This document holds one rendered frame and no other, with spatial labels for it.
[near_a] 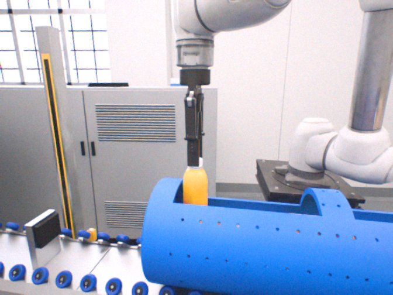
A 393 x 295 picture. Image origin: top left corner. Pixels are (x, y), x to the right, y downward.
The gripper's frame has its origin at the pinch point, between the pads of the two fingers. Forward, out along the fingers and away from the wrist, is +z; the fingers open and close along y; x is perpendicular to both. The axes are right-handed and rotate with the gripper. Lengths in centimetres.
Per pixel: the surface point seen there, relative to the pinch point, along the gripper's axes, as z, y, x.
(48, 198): 84, -121, -159
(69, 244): 40, -9, -48
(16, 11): -99, -235, -268
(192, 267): 23.6, 13.8, 2.1
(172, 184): 9.1, 1.1, -5.9
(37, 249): 33, 4, -49
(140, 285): 34.8, 9.6, -12.8
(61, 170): 20, -30, -65
